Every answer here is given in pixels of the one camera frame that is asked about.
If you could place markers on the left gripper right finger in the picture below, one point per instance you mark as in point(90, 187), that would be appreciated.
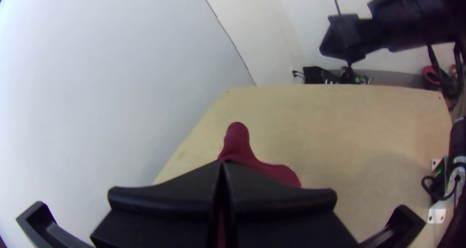
point(284, 215)

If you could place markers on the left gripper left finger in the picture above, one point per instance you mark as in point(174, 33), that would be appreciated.
point(164, 211)

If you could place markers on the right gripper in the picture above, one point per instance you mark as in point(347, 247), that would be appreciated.
point(346, 40)

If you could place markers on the maroon t-shirt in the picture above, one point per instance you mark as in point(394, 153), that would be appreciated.
point(240, 146)

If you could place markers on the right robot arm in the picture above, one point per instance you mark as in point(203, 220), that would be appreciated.
point(415, 18)

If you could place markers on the black power adapter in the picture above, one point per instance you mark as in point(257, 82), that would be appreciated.
point(315, 75)

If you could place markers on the black tripod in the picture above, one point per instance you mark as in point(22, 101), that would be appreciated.
point(442, 78)

